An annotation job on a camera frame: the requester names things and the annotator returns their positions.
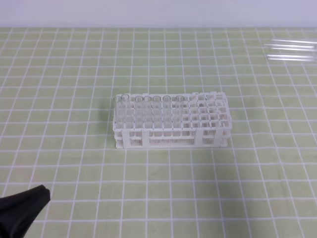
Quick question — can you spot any white plastic test tube rack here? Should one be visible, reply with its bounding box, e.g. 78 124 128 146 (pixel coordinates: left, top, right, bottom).
113 92 232 149

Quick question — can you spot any clear tube lying bottom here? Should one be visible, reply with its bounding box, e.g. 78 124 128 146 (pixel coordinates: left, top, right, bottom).
266 55 317 62

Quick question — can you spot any green checkered tablecloth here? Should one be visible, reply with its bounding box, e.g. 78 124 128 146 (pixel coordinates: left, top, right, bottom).
0 28 317 238

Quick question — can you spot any clear glass test tube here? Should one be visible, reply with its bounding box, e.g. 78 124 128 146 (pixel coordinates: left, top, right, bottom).
173 95 184 136

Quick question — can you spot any clear tube lying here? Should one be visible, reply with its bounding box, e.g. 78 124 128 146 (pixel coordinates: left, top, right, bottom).
266 55 317 62
265 44 316 51
271 39 317 45

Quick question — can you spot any clear tube lying top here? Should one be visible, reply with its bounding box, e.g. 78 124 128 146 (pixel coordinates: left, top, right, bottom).
271 39 317 45

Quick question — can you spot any clear tube lying middle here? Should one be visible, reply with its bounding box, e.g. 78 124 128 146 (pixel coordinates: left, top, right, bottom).
265 44 316 51

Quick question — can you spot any clear tube far left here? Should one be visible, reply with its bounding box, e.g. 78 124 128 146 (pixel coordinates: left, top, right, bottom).
114 96 124 129

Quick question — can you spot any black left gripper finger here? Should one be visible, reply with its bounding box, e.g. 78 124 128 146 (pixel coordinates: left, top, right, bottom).
0 185 47 223
0 189 51 238

